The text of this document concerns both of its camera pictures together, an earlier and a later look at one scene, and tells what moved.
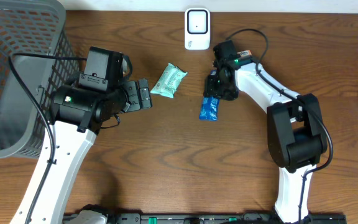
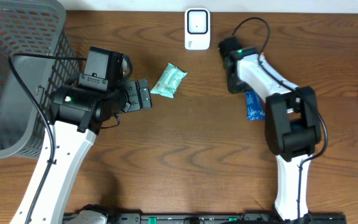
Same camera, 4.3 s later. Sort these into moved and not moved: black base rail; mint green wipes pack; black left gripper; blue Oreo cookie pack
Moved: blue Oreo cookie pack
Not moved: black left gripper; black base rail; mint green wipes pack
